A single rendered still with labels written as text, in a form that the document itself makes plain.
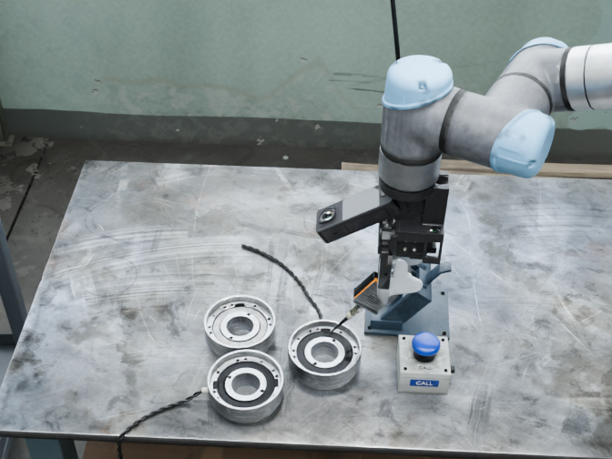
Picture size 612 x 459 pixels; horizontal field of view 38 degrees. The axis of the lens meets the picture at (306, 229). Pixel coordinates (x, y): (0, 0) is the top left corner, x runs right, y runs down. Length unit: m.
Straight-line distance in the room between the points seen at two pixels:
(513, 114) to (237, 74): 1.97
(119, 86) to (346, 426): 1.95
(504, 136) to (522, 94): 0.07
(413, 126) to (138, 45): 1.96
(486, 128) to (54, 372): 0.71
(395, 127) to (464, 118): 0.08
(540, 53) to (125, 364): 0.72
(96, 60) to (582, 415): 2.07
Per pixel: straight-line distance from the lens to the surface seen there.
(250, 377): 1.29
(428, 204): 1.13
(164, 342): 1.36
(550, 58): 1.10
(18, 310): 2.09
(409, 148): 1.05
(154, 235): 1.54
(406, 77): 1.01
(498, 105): 1.02
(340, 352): 1.30
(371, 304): 1.26
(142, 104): 3.03
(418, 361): 1.28
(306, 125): 3.00
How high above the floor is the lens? 1.82
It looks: 42 degrees down
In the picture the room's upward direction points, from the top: 1 degrees clockwise
